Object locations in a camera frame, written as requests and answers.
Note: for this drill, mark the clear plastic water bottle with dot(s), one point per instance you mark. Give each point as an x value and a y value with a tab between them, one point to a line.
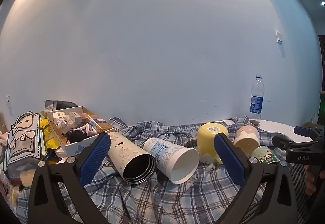
257	102

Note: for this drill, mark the black object in box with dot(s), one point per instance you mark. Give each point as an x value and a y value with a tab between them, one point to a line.
75	135

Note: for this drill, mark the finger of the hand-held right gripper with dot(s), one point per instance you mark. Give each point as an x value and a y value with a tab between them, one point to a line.
303	131
281	143

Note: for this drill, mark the cartoon print bag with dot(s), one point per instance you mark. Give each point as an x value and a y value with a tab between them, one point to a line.
24	140

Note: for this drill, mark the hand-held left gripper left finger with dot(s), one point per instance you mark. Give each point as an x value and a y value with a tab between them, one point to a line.
93	161

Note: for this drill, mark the beige pink cup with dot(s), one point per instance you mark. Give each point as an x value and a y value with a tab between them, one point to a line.
247	137

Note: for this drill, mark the blue plaid cloth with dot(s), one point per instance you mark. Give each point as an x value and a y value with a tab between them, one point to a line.
157	198

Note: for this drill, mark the small white bottle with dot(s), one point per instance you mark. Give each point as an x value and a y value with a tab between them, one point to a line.
4	180

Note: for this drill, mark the grey cloth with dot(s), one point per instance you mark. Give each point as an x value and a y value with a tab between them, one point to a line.
61	104

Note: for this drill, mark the person's right hand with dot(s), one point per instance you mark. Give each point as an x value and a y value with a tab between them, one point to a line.
310	180

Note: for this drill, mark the white light switch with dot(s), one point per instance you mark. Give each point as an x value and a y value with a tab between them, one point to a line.
279	37

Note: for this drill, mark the yellow packet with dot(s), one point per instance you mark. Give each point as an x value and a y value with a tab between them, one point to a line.
50	135

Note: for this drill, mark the green object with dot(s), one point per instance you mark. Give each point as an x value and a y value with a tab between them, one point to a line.
322	107

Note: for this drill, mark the yellow cup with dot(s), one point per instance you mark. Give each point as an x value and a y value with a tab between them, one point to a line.
208	142

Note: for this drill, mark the blue white small carton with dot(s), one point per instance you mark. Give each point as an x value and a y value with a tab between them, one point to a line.
97	123

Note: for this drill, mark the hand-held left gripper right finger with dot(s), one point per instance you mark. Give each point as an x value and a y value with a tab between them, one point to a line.
230	161

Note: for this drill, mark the white wall socket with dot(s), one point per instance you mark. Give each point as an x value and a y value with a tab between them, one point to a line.
9	104

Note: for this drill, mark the white paper cup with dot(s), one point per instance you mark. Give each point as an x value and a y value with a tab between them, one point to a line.
172	159

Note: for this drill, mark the cream tumbler with metal rim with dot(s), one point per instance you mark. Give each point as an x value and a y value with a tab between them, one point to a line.
128	156

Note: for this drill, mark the cardboard box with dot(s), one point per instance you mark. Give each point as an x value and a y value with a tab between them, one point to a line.
76	146

